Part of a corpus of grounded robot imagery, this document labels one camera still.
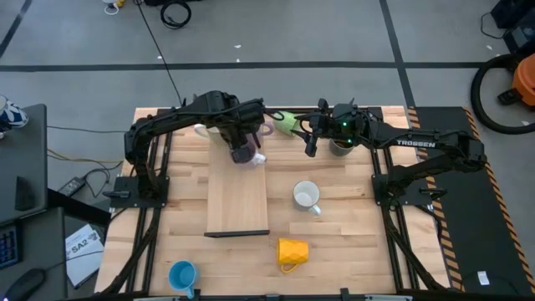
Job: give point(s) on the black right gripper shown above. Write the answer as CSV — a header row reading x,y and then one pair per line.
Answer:
x,y
340,125

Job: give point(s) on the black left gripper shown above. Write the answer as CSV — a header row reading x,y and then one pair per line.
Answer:
x,y
246,119

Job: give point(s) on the green ribbed mug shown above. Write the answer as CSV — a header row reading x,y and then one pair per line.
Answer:
x,y
286,123

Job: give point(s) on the dark speckled mug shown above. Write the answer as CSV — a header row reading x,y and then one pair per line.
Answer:
x,y
338,149

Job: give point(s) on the white mug back row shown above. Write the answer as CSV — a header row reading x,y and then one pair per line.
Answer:
x,y
205,131

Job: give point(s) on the yellow faceted mug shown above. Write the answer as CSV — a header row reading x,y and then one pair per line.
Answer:
x,y
292,251

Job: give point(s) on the blue mug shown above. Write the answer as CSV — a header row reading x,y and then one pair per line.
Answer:
x,y
181,276

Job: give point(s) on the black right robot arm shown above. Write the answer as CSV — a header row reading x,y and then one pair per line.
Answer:
x,y
418,143

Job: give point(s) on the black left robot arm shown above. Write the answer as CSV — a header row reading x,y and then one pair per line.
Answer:
x,y
175,115

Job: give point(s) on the wooden tray board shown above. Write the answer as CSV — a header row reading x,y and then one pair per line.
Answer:
x,y
236,200

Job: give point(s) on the black power adapter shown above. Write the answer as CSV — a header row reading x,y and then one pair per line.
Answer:
x,y
72,186

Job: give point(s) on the white printed paper sheet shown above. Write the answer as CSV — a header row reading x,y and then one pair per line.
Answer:
x,y
83,255

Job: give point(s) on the black hazard-striped floor mat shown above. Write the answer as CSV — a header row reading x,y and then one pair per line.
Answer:
x,y
501,209

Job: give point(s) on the grey side desk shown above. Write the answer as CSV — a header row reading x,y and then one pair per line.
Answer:
x,y
25,146

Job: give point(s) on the black wedge-shaped object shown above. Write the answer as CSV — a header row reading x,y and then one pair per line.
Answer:
x,y
25,194

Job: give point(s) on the dark grey desk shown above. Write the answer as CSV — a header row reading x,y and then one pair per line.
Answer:
x,y
42,255

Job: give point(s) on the orange shop vacuum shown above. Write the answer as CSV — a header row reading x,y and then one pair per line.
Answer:
x,y
526,79

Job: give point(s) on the white blue shoe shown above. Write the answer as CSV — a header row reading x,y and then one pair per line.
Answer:
x,y
12,115

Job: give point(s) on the white label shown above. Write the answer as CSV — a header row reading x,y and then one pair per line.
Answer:
x,y
483,278

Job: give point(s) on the black equipment case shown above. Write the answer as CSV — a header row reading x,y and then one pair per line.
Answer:
x,y
518,16

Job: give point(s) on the backlit keyboard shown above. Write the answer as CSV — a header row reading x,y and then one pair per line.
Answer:
x,y
8,246

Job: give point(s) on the black computer mouse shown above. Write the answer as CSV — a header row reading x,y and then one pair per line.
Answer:
x,y
25,285

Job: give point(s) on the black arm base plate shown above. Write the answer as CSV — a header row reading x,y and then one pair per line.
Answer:
x,y
378,197
119,201

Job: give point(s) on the black aluminium table frame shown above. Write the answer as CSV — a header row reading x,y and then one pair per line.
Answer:
x,y
309,299

